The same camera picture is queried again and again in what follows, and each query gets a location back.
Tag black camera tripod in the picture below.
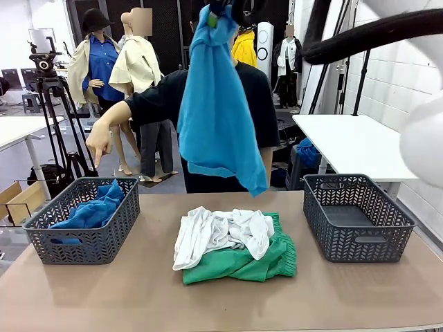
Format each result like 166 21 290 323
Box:
28 36 100 178

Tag mannequin with blue shirt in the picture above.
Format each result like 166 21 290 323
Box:
66 29 141 176

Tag leaning black folded stand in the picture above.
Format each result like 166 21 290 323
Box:
336 0 361 115
307 0 352 115

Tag black sleeved cable bundle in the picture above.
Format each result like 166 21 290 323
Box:
300 0 443 66

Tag patterned bucket hat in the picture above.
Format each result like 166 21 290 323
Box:
238 10 257 33

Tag black bag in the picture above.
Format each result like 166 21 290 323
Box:
26 163 75 200

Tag dark monitor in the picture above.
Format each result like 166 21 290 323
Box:
1 68 22 91

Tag green elastic-waist shorts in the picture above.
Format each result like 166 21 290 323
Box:
182 212 298 286

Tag dark blue button shirt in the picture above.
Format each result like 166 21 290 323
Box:
50 178 125 245

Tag upright black light stand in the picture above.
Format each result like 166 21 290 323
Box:
352 50 372 117

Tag black brimmed hat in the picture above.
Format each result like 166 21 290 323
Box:
82 7 115 35

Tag figure in black white jacket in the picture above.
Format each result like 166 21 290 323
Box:
272 24 304 109

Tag white top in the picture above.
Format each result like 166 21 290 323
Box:
172 206 276 271

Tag mannequin with cream shirt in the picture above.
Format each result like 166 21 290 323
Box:
109 7 179 183

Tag mannequin with yellow jacket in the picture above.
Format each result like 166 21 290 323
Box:
230 30 259 69

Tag white tower air conditioner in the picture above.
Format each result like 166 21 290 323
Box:
256 21 274 84

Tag blue cloth bundle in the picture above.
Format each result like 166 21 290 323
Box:
296 137 321 169

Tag person's left forearm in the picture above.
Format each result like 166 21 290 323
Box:
263 147 275 190

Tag large white table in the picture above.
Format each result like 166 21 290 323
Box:
292 113 419 202

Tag grey plastic lattice basket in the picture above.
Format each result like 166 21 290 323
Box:
302 173 417 264
22 176 141 266

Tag grey stool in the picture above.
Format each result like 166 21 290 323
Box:
21 92 42 114

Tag light blue top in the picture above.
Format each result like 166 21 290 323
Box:
176 3 270 199

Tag person in black t-shirt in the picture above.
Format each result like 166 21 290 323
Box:
124 20 281 194

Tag person's right hand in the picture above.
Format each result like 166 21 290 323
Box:
85 119 115 169

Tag black crate stool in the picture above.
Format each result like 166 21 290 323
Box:
285 145 328 191

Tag wooden shelf unit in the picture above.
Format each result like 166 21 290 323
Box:
0 181 48 225

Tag whiteboard panel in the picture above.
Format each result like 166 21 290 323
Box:
28 27 56 53

